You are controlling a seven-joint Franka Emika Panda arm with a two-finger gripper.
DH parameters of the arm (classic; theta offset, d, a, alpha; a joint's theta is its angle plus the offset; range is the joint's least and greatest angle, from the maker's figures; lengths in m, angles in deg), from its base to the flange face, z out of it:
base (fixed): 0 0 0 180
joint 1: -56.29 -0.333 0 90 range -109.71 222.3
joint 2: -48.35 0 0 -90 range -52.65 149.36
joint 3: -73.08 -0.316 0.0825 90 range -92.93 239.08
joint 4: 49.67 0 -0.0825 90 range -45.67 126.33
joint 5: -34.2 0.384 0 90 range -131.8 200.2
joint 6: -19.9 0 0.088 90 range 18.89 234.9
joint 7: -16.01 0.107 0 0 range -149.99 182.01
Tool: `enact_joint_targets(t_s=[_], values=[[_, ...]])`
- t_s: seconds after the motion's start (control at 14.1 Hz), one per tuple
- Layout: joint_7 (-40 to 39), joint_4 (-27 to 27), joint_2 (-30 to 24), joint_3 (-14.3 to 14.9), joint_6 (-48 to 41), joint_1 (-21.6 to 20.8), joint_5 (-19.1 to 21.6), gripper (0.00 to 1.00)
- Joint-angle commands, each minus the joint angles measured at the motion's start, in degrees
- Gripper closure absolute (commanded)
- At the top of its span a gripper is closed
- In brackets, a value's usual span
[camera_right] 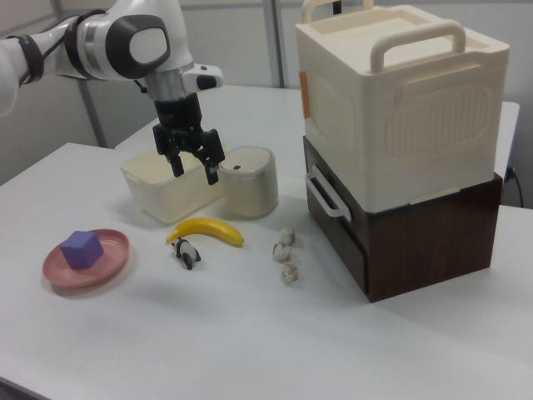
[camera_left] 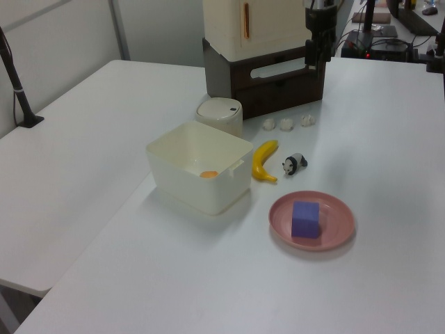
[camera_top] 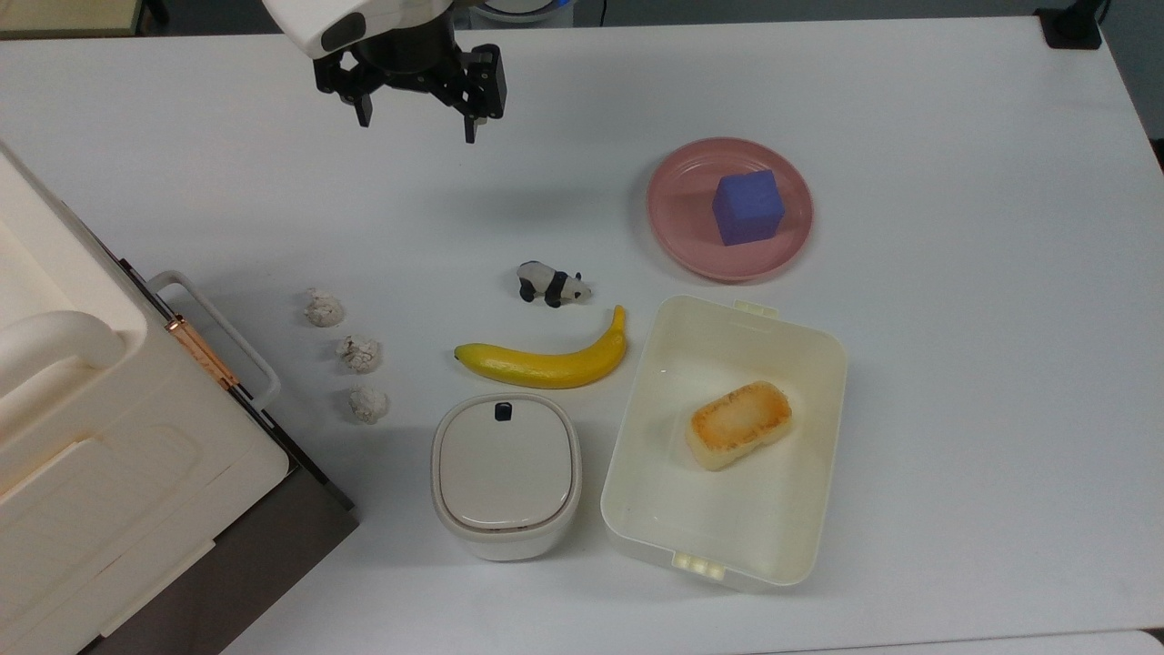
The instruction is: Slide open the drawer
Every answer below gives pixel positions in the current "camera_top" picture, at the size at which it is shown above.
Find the yellow banana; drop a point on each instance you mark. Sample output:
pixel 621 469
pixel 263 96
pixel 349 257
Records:
pixel 546 366

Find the toasted bread piece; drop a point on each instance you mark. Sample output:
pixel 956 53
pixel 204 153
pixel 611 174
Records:
pixel 738 424

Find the black clamp mount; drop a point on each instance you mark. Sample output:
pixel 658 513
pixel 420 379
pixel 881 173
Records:
pixel 1071 25

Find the panda toy figure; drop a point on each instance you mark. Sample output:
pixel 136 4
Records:
pixel 550 284

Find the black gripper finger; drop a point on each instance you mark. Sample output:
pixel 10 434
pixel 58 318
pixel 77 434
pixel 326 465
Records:
pixel 470 129
pixel 364 111

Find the copper latch strip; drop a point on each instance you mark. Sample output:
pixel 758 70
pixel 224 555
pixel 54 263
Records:
pixel 205 355

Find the small white lidded bin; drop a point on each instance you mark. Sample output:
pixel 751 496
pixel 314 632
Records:
pixel 506 473

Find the crumpled white paper ball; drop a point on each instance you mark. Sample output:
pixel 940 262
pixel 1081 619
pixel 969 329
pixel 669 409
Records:
pixel 359 354
pixel 369 405
pixel 324 309

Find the pink round plate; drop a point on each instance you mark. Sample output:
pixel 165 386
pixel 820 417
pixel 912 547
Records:
pixel 677 223

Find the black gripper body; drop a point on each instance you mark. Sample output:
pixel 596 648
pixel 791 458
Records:
pixel 418 64

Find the beige background desk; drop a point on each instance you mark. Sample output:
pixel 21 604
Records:
pixel 64 14

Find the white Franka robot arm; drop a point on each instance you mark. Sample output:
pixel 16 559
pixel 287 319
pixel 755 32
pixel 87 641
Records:
pixel 309 20

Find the purple blue cube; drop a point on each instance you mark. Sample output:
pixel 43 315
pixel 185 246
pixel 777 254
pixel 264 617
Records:
pixel 747 207

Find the cream rectangular plastic tub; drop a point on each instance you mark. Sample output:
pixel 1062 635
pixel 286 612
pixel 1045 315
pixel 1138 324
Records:
pixel 727 518

